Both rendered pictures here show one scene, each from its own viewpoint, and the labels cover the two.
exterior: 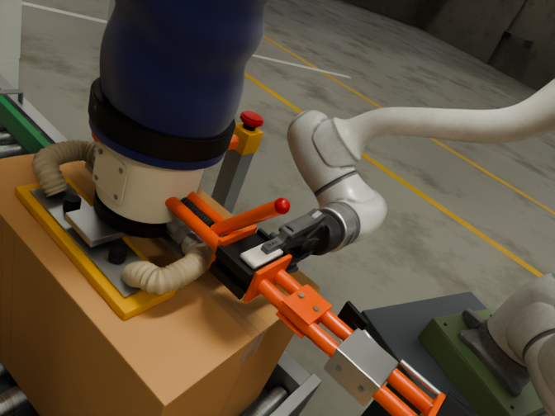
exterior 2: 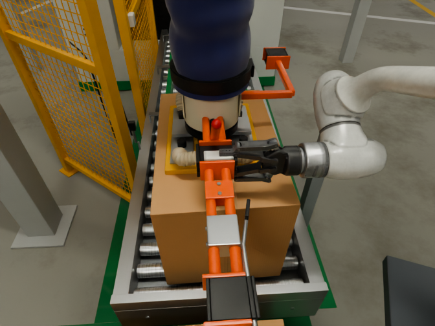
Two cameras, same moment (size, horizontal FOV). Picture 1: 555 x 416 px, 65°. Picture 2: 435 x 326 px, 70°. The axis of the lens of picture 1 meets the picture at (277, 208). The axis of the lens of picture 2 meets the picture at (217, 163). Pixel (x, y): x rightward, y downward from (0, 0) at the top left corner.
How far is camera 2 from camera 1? 0.54 m
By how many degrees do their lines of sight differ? 48
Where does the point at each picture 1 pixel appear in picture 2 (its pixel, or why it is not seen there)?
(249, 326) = not seen: hidden behind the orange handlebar
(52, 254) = (163, 138)
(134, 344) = (160, 185)
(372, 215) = (347, 159)
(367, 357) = (219, 229)
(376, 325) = (391, 271)
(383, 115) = (373, 74)
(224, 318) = not seen: hidden behind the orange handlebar
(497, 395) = not seen: outside the picture
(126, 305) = (168, 167)
